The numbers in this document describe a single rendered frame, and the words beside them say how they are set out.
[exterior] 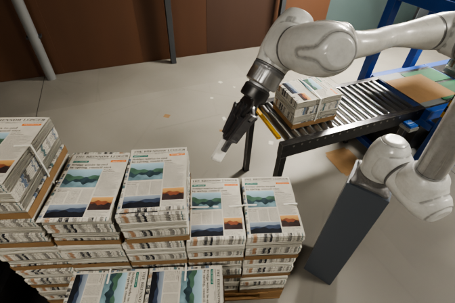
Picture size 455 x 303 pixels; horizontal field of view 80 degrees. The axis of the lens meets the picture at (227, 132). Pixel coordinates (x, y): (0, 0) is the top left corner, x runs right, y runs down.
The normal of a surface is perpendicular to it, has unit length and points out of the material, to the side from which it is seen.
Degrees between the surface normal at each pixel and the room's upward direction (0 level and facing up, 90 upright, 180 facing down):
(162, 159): 1
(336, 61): 66
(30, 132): 1
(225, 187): 1
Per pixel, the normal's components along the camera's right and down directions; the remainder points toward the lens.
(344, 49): 0.09, 0.36
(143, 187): 0.03, -0.76
